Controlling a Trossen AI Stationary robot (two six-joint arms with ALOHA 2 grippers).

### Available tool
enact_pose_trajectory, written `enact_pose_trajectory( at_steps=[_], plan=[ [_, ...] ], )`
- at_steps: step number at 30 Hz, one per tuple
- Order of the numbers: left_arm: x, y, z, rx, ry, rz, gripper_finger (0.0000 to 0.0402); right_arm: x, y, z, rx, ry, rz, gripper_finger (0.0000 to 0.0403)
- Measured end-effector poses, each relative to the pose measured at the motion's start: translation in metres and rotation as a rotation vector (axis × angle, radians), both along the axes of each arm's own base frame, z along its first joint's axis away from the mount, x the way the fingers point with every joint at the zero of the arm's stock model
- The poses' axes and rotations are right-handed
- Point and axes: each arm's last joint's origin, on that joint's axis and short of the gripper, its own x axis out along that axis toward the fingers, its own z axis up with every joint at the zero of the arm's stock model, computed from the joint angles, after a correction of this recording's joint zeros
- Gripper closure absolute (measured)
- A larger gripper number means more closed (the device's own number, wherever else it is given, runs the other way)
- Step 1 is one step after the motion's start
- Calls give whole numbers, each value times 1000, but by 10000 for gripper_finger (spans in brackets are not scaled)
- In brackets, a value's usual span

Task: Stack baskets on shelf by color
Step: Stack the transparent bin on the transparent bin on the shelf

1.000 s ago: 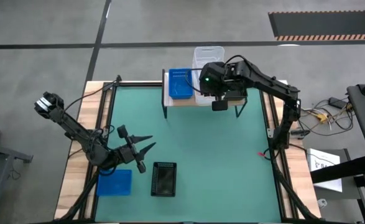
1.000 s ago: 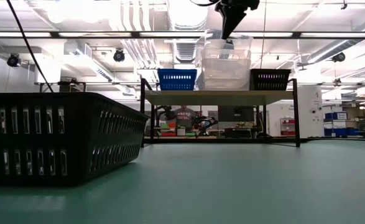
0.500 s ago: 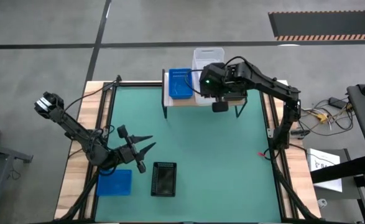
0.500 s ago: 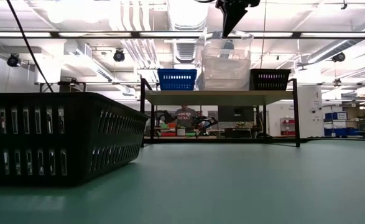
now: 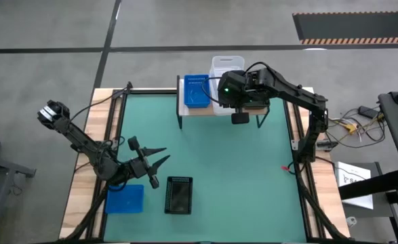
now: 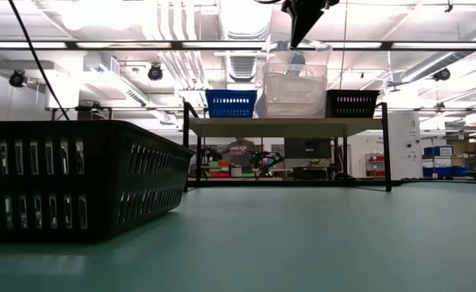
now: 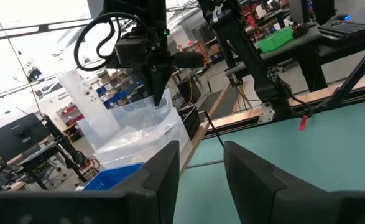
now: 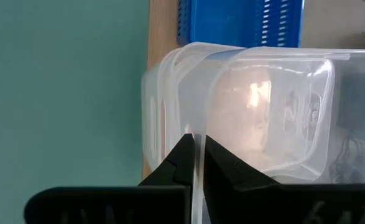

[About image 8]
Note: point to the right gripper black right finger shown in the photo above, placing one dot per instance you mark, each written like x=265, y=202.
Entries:
x=232, y=193

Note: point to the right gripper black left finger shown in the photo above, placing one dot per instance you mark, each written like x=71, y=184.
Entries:
x=169, y=193

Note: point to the wooden shelf board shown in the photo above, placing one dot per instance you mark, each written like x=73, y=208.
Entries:
x=162, y=25

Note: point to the green table mat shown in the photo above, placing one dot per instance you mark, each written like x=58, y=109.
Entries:
x=61, y=93

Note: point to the blue plastic basket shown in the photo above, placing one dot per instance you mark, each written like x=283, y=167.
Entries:
x=225, y=21

